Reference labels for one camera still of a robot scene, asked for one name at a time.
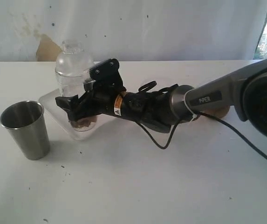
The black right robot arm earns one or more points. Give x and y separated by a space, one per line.
244 89

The clear plastic tumbler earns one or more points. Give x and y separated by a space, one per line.
76 85

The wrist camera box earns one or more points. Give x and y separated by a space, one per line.
104 72

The small brown wooden cup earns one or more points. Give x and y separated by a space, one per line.
214 114

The stainless steel cup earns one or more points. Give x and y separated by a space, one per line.
26 124

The clear plastic shaker lid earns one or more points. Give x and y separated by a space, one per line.
73 61

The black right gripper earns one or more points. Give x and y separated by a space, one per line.
97 101

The white rectangular plastic tray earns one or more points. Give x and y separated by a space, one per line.
49 104

